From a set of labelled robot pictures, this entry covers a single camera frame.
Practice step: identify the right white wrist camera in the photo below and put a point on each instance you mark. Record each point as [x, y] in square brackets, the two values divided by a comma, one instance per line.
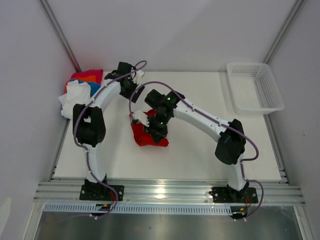
[139, 117]

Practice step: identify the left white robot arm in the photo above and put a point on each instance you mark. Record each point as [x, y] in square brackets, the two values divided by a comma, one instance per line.
[89, 129]

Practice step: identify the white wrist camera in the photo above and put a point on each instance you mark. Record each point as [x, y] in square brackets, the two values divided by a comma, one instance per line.
[137, 77]
[139, 117]

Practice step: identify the pink t shirt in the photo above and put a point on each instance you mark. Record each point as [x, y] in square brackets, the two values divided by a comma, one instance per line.
[98, 73]

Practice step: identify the red t shirt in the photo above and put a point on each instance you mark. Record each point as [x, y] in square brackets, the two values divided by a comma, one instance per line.
[143, 138]

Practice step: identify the white t shirt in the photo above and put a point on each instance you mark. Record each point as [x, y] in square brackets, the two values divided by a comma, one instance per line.
[76, 93]

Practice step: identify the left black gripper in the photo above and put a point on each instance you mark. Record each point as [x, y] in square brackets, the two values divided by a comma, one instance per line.
[135, 95]

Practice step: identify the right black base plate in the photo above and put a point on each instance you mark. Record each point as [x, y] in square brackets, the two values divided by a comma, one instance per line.
[229, 195]

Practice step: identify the aluminium mounting rail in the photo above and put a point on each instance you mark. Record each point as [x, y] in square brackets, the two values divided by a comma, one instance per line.
[166, 191]

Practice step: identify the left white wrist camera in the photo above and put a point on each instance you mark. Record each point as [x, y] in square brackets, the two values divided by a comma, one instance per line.
[137, 77]

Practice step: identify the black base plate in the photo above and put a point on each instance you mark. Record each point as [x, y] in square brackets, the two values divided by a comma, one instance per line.
[229, 195]
[101, 193]

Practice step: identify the white slotted cable duct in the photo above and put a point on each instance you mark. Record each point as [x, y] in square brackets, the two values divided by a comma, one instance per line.
[130, 208]

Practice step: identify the orange t shirt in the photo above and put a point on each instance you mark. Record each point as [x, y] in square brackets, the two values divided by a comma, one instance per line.
[90, 78]

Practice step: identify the white plastic basket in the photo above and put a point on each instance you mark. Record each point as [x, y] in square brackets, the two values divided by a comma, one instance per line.
[253, 88]

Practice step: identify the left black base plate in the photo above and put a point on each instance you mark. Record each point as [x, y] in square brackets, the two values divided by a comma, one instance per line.
[101, 193]

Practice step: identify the blue t shirt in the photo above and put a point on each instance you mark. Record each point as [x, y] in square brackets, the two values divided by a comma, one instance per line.
[94, 87]

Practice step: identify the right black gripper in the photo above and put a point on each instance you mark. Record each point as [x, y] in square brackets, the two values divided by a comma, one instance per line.
[157, 134]

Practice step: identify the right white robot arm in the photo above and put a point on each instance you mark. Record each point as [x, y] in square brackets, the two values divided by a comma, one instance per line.
[229, 135]

